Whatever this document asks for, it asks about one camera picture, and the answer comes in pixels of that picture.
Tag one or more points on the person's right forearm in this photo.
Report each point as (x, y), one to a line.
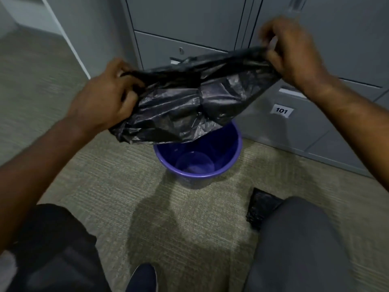
(355, 118)

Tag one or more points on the person's left hand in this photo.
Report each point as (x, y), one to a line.
(97, 100)

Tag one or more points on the person's left forearm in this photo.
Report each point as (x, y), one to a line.
(39, 173)

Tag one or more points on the person's left thumb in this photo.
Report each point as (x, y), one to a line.
(131, 80)

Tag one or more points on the person's right fingers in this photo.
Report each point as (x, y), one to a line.
(269, 42)

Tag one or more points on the person's dark shoe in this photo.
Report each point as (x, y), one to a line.
(142, 278)

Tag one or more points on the person's dark trouser leg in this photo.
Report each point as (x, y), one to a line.
(54, 252)

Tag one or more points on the person's right hand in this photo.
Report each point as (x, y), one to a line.
(293, 54)

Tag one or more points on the black plastic garbage bag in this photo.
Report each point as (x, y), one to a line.
(194, 94)

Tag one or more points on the grey metal locker cabinet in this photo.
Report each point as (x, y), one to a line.
(319, 82)
(188, 30)

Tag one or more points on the white locker number label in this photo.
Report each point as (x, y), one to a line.
(282, 110)

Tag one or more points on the folded black garbage bag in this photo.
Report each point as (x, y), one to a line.
(262, 208)

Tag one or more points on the person's grey trouser leg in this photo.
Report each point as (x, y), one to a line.
(299, 249)

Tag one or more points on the purple plastic waste bin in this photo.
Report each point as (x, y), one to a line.
(203, 161)

